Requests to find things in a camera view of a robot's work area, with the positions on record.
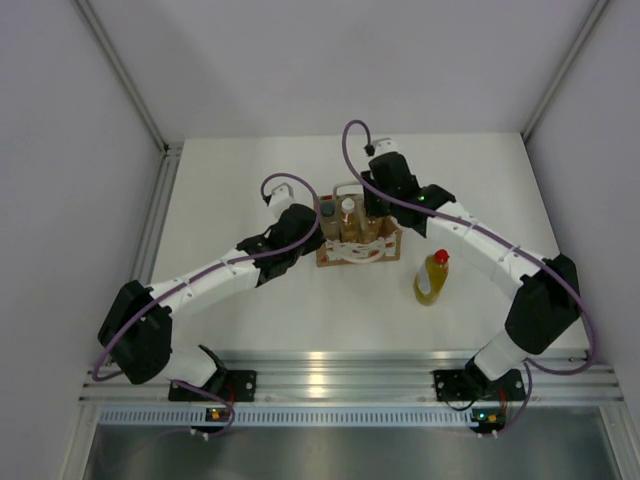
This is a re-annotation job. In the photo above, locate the amber bottle white cap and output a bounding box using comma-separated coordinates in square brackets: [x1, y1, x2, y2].
[340, 197, 360, 243]
[362, 216, 385, 243]

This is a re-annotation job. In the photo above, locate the burlap watermelon print bag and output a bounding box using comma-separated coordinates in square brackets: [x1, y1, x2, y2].
[316, 181, 402, 268]

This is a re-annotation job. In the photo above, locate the yellow bottle red cap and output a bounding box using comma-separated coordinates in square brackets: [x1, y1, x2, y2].
[413, 249, 450, 306]

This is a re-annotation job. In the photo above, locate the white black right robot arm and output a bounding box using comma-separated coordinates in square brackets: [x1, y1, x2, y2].
[361, 150, 584, 397]

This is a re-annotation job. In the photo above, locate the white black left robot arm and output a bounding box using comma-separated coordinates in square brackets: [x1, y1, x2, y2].
[97, 203, 324, 400]

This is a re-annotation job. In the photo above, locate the clear bottle grey cap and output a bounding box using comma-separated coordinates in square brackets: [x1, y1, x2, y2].
[320, 201, 340, 240]

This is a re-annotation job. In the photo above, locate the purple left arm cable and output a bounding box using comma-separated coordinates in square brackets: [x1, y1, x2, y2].
[89, 172, 321, 441]

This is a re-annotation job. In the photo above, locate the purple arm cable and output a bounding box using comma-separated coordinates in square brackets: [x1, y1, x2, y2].
[89, 172, 321, 441]
[341, 119, 600, 436]

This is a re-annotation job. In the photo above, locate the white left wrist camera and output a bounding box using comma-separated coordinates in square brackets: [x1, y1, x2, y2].
[265, 182, 295, 218]

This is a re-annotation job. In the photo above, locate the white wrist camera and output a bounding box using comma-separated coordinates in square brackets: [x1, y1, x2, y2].
[364, 137, 399, 158]
[265, 182, 295, 218]

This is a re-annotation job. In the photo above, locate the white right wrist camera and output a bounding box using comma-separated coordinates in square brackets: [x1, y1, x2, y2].
[364, 137, 399, 158]

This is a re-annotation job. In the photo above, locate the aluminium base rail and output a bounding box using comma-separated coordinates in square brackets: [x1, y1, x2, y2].
[79, 349, 624, 407]

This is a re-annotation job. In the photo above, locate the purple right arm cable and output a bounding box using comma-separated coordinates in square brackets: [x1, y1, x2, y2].
[341, 119, 600, 436]

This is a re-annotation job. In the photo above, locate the aluminium frame post right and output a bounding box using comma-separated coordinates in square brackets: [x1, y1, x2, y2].
[520, 0, 614, 144]

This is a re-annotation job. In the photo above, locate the aluminium frame post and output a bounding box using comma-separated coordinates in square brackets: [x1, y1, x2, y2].
[520, 0, 614, 144]
[71, 0, 167, 153]

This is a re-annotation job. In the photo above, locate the white slotted cable duct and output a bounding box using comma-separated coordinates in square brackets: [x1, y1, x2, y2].
[98, 406, 479, 427]

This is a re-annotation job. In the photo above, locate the aluminium frame post left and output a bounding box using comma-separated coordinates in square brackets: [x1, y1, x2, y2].
[71, 0, 167, 153]

